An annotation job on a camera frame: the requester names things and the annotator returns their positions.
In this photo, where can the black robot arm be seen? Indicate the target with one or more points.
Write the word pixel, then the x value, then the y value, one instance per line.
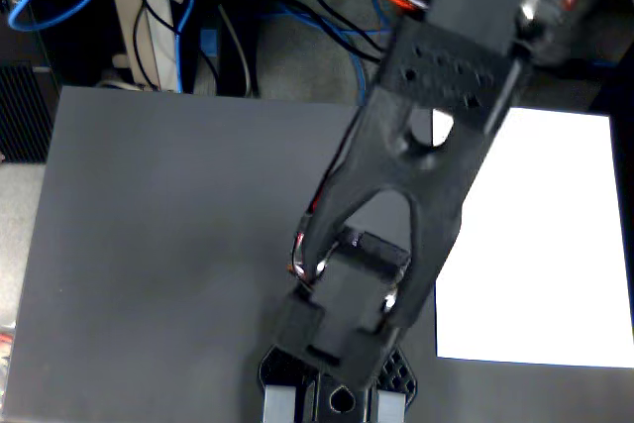
pixel 455 185

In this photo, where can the white paper sheet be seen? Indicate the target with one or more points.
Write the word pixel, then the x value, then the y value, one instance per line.
pixel 545 244

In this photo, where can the beige desk leg panel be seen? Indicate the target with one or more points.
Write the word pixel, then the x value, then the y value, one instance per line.
pixel 124 12

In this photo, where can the grey table clamp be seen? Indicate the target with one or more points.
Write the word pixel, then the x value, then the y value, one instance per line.
pixel 392 407
pixel 280 405

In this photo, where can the dark grey board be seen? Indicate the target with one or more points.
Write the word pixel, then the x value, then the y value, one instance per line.
pixel 124 294

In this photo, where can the black vented computer case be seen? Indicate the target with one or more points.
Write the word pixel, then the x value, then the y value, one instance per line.
pixel 20 111

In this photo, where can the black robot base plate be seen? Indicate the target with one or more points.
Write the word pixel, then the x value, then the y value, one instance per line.
pixel 317 393

